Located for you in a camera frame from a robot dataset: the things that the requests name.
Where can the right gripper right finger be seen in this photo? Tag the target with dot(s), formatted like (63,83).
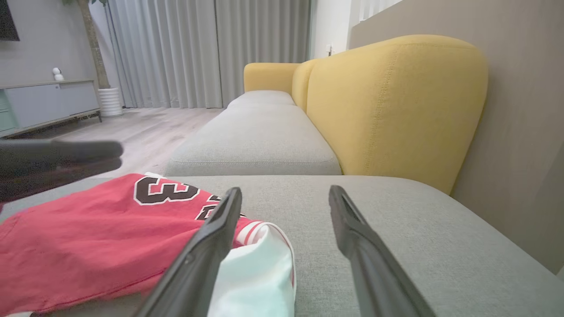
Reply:
(374,273)

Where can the grey curtain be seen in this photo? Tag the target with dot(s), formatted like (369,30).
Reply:
(167,53)
(264,35)

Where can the red jersey with striped trim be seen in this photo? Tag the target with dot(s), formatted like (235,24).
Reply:
(88,246)

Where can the indoor tree plant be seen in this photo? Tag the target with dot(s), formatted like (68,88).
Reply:
(94,53)

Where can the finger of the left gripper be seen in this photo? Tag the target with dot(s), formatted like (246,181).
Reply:
(53,154)
(44,182)

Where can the grey tv cabinet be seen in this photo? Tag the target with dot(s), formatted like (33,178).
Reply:
(44,103)

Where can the yellow sofa armrest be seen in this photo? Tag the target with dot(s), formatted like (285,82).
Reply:
(269,77)

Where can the white wall socket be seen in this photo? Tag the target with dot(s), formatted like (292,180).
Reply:
(329,49)

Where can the yellow sofa backrest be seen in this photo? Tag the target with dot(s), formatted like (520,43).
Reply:
(396,110)
(300,83)

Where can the white ribbed plant pot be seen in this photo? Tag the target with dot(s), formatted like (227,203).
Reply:
(110,102)

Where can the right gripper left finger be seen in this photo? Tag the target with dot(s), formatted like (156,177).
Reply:
(198,264)

